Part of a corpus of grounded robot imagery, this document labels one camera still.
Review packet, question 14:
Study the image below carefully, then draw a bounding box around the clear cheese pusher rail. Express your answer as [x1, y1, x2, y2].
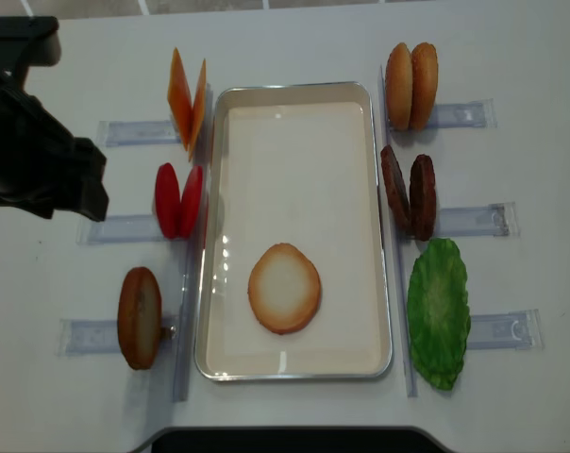
[95, 120, 180, 147]

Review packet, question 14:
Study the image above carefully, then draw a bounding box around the left orange cheese slice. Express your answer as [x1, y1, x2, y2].
[167, 48, 193, 150]

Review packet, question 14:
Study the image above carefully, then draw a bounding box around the right orange cheese slice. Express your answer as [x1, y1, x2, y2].
[188, 60, 207, 161]

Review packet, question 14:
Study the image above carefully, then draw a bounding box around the left brown meat patty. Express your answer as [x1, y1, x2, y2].
[380, 144, 411, 234]

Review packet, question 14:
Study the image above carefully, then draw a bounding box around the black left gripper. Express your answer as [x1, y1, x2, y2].
[0, 77, 109, 222]

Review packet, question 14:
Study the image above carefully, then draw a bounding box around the toasted bread slice in rack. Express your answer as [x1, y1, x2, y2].
[117, 266, 162, 370]

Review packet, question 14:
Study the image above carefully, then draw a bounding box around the clear tomato pusher rail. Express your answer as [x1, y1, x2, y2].
[76, 214, 165, 245]

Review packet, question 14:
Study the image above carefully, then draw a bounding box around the clear left divider strip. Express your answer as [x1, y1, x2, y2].
[173, 240, 198, 402]

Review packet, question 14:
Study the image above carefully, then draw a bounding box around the white metal tray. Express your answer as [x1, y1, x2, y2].
[194, 82, 393, 381]

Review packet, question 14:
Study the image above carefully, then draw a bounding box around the clear bread pusher rail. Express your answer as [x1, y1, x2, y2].
[58, 317, 180, 357]

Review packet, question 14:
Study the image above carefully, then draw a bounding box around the left bun half right rack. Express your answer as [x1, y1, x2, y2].
[385, 42, 412, 130]

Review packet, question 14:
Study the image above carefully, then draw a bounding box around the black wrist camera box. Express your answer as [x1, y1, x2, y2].
[0, 16, 61, 89]

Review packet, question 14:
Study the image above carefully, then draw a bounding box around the dark base at bottom edge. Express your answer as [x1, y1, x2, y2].
[141, 427, 446, 452]

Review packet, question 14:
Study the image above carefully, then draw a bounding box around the right brown meat patty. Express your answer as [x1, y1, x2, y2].
[410, 154, 437, 242]

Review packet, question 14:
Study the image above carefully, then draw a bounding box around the brown meat patty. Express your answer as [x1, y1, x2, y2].
[410, 154, 437, 242]
[380, 144, 411, 234]

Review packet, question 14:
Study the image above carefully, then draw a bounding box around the orange cheese slice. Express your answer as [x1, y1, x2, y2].
[167, 48, 193, 150]
[188, 60, 207, 161]

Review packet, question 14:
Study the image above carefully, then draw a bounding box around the green lettuce leaf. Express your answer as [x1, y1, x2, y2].
[407, 238, 471, 392]

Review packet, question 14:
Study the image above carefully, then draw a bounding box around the toasted bread slice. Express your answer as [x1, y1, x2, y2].
[117, 266, 162, 370]
[247, 243, 322, 335]

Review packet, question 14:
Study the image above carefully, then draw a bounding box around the bun half rack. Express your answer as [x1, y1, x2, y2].
[385, 42, 412, 130]
[410, 42, 439, 131]

